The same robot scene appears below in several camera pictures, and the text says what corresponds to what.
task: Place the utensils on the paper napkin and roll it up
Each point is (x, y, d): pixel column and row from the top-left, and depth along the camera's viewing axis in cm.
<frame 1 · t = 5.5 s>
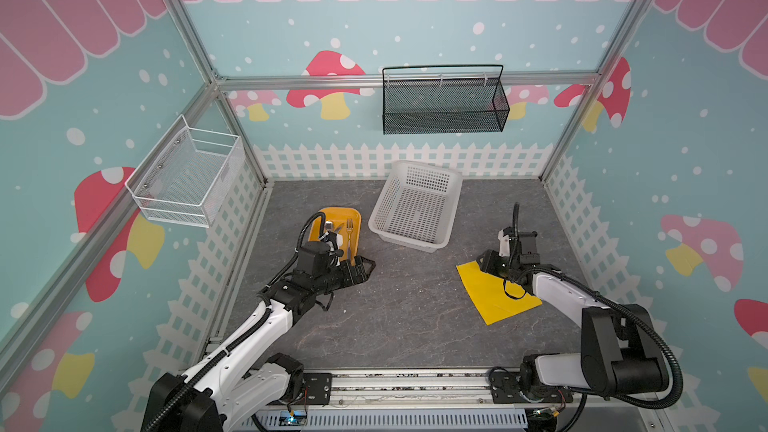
left hand: (363, 273, 81), fingers open
right hand: (482, 257, 92), fingers open
yellow plastic utensil tray: (319, 231, 73), point 29 cm above the table
white perforated plastic basket: (416, 204, 115), on the table

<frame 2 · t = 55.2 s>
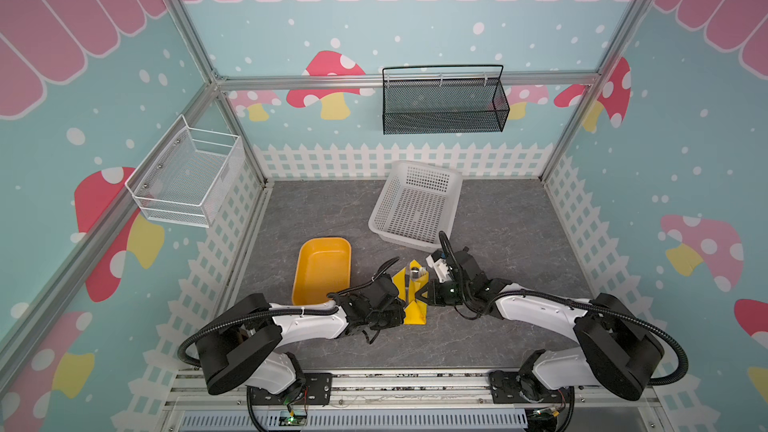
left hand: (405, 321, 84), fingers closed
right hand: (413, 295, 83), fingers closed
yellow plastic utensil tray: (323, 266, 99), on the table
the other named things where they were.

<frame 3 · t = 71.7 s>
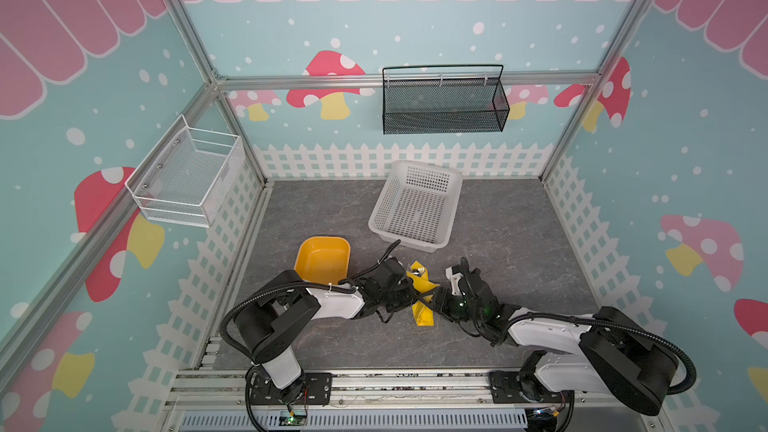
left hand: (421, 302, 87), fingers closed
right hand: (420, 300, 84), fingers open
the named things where they were.

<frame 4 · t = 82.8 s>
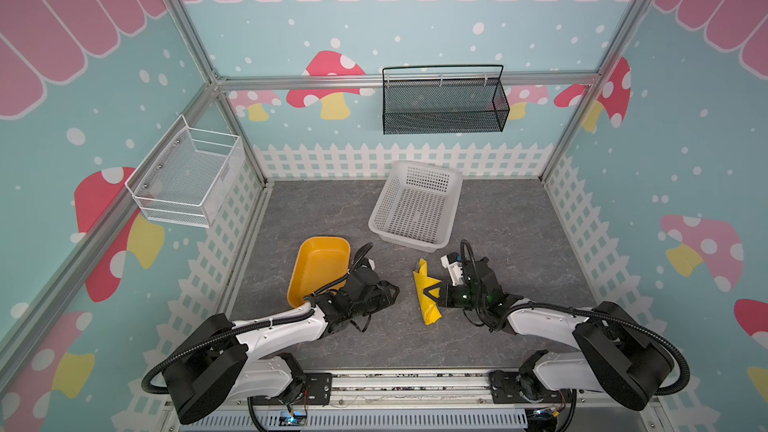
left hand: (397, 297, 83), fingers open
right hand: (422, 291, 84), fingers closed
the named things where they were.

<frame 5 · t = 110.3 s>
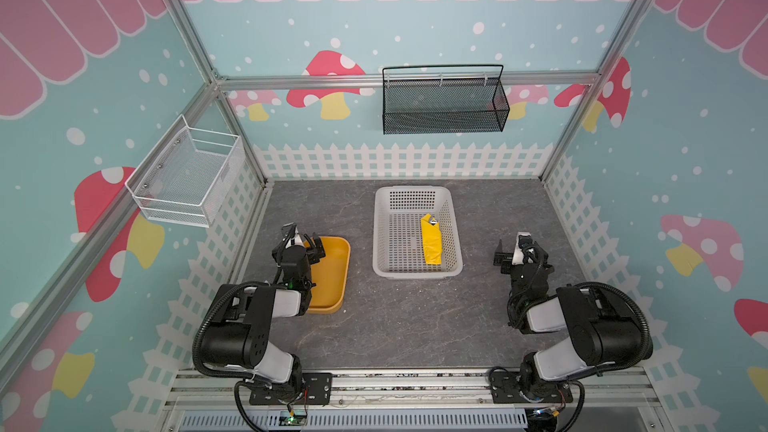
left hand: (302, 241, 93), fingers open
right hand: (518, 241, 89), fingers open
white perforated plastic basket: (398, 243, 103), on the table
